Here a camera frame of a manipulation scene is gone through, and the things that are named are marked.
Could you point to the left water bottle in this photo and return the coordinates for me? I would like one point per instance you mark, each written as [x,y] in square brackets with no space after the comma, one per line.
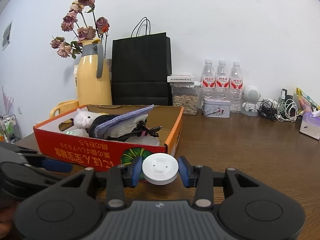
[207,80]

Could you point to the yellow ceramic mug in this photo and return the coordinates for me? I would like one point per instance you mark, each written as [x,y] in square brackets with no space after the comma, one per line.
[64,107]

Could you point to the dark blue zip pouch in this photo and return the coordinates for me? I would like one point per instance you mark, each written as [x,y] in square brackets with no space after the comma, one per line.
[117,127]

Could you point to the dried pink rose bouquet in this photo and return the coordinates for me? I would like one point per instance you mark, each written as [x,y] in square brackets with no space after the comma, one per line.
[82,22]

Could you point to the white round plastic device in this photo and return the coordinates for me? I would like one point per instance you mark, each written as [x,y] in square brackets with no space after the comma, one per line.
[160,169]

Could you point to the white robot figurine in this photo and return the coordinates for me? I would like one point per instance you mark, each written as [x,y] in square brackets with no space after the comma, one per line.
[251,96]

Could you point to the black paper shopping bag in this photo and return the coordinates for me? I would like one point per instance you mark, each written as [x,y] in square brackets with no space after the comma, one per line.
[140,67]

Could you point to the purple tissue pack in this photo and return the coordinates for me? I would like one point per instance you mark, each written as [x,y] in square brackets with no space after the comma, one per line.
[311,124]

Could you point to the right water bottle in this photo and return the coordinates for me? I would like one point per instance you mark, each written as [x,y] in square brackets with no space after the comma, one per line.
[235,89]

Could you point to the person's left hand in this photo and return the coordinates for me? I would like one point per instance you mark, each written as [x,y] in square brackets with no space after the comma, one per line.
[6,218]

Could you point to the middle water bottle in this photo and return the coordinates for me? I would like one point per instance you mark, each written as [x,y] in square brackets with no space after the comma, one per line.
[222,80]

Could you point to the yellow thermos jug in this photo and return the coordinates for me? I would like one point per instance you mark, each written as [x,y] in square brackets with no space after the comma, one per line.
[93,75]

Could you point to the water bottle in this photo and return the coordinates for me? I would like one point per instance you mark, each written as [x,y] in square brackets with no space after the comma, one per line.
[207,80]
[235,89]
[222,80]

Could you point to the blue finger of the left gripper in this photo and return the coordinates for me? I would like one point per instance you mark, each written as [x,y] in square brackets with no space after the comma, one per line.
[57,166]

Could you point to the milk carton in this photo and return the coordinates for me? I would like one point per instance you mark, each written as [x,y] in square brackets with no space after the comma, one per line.
[75,74]

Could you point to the small decorated tin box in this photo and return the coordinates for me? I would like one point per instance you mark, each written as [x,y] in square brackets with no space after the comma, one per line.
[216,108]

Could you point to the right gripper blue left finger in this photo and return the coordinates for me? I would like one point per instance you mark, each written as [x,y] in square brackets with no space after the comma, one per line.
[120,177]

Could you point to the white yellow plush toy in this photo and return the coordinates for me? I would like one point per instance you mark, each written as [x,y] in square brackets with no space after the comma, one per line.
[84,119]

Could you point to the colourful snack packet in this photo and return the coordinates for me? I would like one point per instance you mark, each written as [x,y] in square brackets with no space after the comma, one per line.
[304,102]

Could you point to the white flat box on jar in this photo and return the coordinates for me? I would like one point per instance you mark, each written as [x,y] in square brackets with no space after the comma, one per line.
[174,78]

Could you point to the clear plastic lid in box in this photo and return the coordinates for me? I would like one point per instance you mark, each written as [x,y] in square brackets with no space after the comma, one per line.
[144,140]

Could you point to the clear jar with nuts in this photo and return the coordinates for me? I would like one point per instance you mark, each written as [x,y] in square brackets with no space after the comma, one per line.
[186,95]

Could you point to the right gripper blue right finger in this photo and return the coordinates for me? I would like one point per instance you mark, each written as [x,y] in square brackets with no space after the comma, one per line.
[199,177]

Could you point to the purple cloth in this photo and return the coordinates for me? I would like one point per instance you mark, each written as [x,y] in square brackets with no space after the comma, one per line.
[102,123]

